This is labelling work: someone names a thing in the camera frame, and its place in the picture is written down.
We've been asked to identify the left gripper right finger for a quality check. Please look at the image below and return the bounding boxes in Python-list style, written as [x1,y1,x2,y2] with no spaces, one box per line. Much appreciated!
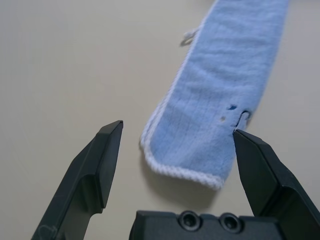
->
[232,128,320,240]

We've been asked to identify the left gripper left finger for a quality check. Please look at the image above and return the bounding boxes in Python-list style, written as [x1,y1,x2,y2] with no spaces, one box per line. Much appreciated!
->
[31,120,124,240]

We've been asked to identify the light blue terry towel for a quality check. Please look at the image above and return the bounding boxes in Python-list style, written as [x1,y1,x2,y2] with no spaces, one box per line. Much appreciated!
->
[139,0,291,192]

